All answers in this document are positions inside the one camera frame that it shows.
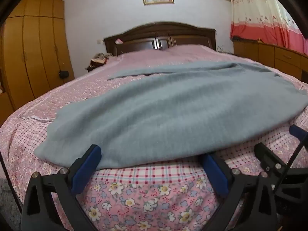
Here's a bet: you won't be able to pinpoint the pink floral bedspread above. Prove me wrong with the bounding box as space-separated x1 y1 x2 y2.
0 44 308 231

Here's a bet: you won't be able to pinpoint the wooden wardrobe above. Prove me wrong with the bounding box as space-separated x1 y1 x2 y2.
0 0 75 123

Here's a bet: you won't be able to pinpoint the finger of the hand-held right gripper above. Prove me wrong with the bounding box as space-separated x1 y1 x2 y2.
254 143 288 174
281 124 308 181

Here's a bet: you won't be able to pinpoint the low wooden cabinet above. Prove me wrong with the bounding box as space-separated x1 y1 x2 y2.
232 38 308 82

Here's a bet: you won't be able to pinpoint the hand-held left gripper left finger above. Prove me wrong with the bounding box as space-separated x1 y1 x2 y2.
22 144 102 231

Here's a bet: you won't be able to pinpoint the floral curtain with red hem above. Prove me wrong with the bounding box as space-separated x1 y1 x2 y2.
228 0 308 56

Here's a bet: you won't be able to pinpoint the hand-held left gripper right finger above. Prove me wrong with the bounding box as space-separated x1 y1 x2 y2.
202 152 281 231

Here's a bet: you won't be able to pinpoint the grey pants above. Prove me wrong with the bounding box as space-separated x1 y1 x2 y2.
34 61 308 169

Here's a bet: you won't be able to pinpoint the dark wooden headboard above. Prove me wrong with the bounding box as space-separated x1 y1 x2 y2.
103 22 216 56

